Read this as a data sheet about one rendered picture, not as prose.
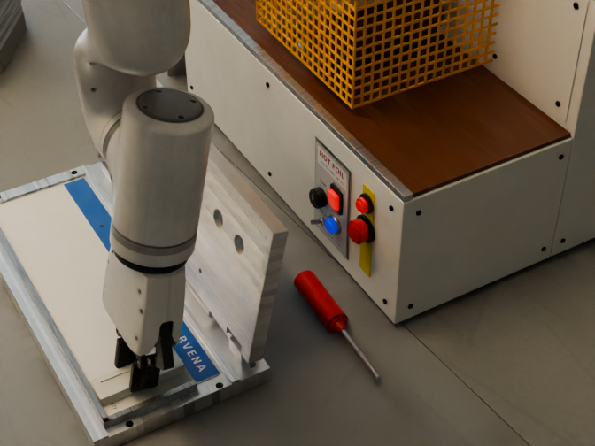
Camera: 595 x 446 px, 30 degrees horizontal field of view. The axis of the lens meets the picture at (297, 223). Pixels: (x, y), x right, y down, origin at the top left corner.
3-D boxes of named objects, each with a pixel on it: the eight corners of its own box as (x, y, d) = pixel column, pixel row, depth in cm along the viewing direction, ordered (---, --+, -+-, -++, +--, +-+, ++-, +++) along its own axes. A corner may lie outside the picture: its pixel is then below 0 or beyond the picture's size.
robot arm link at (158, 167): (95, 199, 109) (132, 254, 103) (105, 80, 102) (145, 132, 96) (173, 187, 113) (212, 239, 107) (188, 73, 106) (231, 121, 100)
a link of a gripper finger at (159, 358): (150, 288, 110) (133, 305, 115) (173, 362, 109) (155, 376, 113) (160, 286, 111) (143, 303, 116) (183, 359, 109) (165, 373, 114)
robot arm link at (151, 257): (96, 202, 109) (94, 226, 111) (132, 254, 103) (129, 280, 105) (173, 189, 113) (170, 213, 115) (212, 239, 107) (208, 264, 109)
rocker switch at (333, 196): (325, 206, 131) (325, 185, 129) (332, 203, 132) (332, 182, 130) (336, 218, 130) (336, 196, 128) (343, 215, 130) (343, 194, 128)
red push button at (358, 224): (343, 236, 127) (344, 213, 125) (358, 230, 128) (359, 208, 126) (359, 253, 125) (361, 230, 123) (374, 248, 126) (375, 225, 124)
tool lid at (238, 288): (102, 32, 138) (115, 31, 139) (92, 160, 149) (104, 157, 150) (273, 234, 109) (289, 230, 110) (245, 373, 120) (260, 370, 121)
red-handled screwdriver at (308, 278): (292, 289, 134) (291, 272, 132) (312, 281, 135) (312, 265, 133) (367, 390, 122) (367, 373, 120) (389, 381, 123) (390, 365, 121)
